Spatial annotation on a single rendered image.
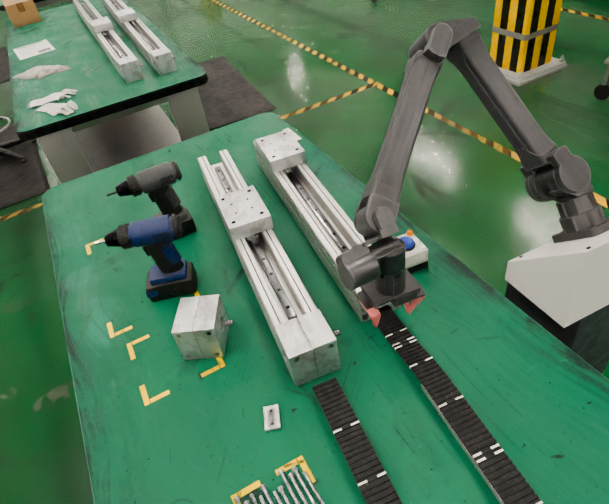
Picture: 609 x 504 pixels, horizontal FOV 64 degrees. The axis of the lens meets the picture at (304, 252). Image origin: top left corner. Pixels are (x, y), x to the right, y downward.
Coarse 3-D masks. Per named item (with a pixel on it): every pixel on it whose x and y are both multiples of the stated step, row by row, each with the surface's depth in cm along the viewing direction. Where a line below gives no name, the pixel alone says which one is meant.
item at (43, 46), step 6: (42, 42) 324; (48, 42) 323; (18, 48) 321; (24, 48) 319; (30, 48) 317; (36, 48) 315; (42, 48) 313; (48, 48) 311; (54, 48) 310; (18, 54) 310; (24, 54) 309; (30, 54) 307; (36, 54) 305
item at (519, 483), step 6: (516, 480) 76; (522, 480) 76; (504, 486) 76; (510, 486) 76; (516, 486) 76; (522, 486) 75; (528, 486) 75; (498, 492) 75; (504, 492) 75; (510, 492) 75; (516, 492) 75; (504, 498) 75
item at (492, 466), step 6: (498, 456) 80; (504, 456) 79; (486, 462) 79; (492, 462) 79; (498, 462) 79; (504, 462) 78; (510, 462) 78; (480, 468) 79; (486, 468) 78; (492, 468) 78; (498, 468) 78; (486, 474) 77
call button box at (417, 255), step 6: (414, 240) 118; (414, 246) 116; (420, 246) 116; (408, 252) 115; (414, 252) 114; (420, 252) 114; (426, 252) 115; (408, 258) 114; (414, 258) 115; (420, 258) 115; (426, 258) 116; (408, 264) 115; (414, 264) 116; (420, 264) 117; (426, 264) 118; (408, 270) 116; (414, 270) 117
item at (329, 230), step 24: (264, 168) 158; (288, 192) 136; (312, 192) 140; (312, 216) 126; (336, 216) 125; (312, 240) 127; (336, 240) 122; (360, 240) 117; (336, 264) 112; (360, 288) 105; (360, 312) 107
